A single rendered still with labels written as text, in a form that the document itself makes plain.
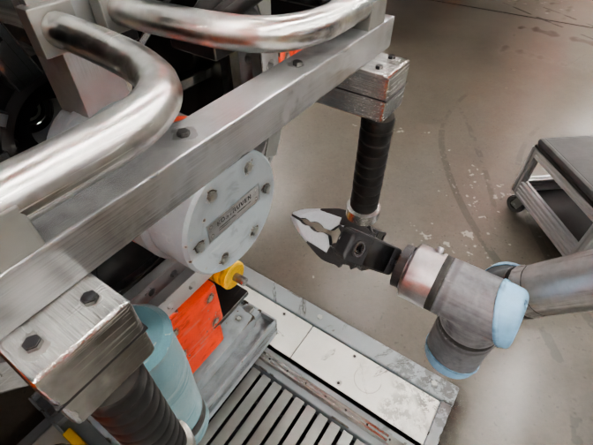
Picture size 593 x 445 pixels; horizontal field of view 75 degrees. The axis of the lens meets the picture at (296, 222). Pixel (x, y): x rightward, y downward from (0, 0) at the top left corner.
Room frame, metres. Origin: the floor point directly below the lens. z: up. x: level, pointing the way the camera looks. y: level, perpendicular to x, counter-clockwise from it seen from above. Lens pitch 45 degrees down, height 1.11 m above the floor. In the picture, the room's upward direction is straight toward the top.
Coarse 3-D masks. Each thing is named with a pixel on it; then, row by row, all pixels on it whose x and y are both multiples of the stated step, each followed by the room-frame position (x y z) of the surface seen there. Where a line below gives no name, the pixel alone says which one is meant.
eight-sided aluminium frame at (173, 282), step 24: (264, 0) 0.54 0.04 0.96; (240, 72) 0.56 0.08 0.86; (264, 144) 0.54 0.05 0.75; (168, 264) 0.39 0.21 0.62; (144, 288) 0.35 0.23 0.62; (168, 288) 0.35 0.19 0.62; (192, 288) 0.37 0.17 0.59; (168, 312) 0.32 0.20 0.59; (0, 360) 0.18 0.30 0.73; (0, 384) 0.16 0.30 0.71; (24, 384) 0.18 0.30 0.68
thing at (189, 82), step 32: (160, 0) 0.55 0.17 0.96; (192, 0) 0.58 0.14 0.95; (0, 32) 0.39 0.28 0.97; (0, 64) 0.37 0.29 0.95; (32, 64) 0.40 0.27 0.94; (192, 64) 0.63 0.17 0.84; (224, 64) 0.60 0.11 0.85; (0, 96) 0.38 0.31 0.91; (32, 96) 0.42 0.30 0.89; (192, 96) 0.62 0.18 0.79; (0, 128) 0.35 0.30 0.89; (0, 160) 0.34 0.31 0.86; (128, 256) 0.41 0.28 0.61
